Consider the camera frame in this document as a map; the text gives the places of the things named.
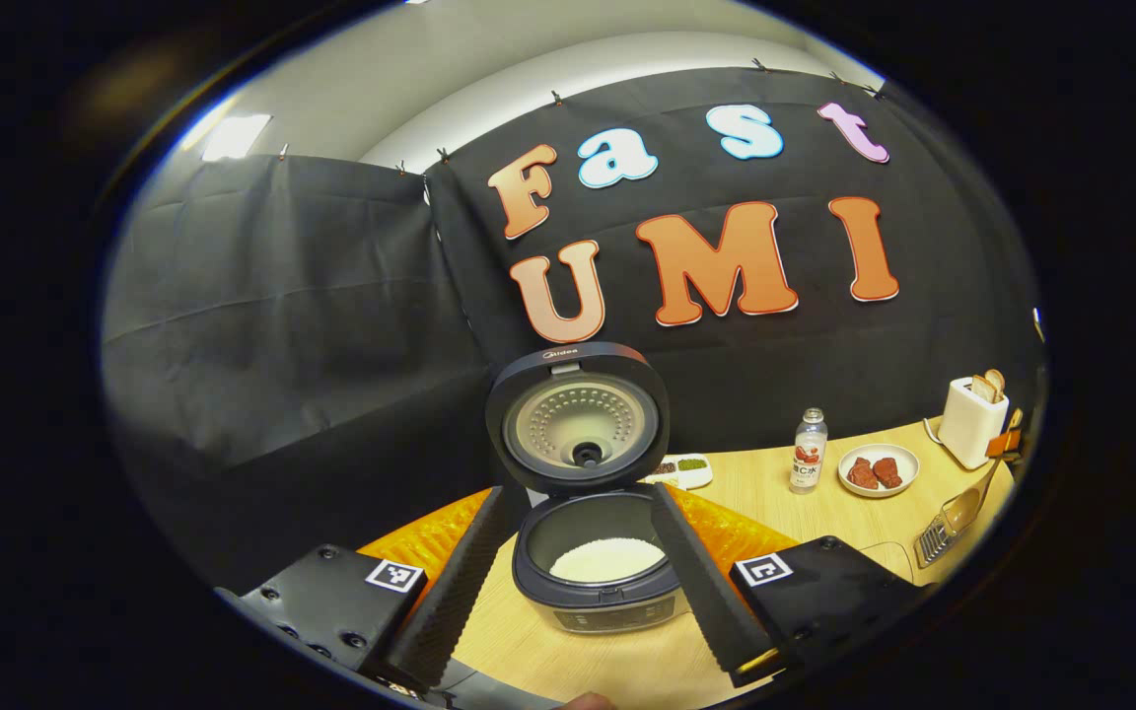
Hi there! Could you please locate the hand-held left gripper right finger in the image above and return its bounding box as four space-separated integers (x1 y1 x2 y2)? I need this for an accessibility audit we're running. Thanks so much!
651 480 926 689

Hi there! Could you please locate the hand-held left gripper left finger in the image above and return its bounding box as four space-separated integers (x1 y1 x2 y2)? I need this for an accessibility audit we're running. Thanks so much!
216 483 534 696

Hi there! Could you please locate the wooden spoon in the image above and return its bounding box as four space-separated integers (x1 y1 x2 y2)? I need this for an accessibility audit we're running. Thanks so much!
941 454 1011 533

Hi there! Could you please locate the heap of white rice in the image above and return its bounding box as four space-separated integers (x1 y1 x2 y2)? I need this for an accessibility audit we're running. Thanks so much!
549 536 668 585

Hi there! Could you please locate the black and silver rice cooker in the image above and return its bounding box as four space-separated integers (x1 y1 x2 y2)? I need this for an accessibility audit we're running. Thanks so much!
485 341 692 635

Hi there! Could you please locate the white toaster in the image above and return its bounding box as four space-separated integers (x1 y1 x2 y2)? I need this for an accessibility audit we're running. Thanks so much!
938 376 1011 470

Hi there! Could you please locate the white round plate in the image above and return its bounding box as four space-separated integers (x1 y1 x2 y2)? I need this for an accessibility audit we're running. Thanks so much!
837 443 921 499

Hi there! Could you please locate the white divided grain dish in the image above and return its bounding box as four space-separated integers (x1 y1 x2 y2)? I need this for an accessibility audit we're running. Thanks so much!
642 453 714 491

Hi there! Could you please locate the clear drink bottle red label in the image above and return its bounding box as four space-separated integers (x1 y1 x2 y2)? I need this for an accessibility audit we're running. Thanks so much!
789 408 828 495

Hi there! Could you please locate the long ceiling light panel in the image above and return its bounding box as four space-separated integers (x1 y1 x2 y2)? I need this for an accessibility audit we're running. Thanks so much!
201 113 273 164

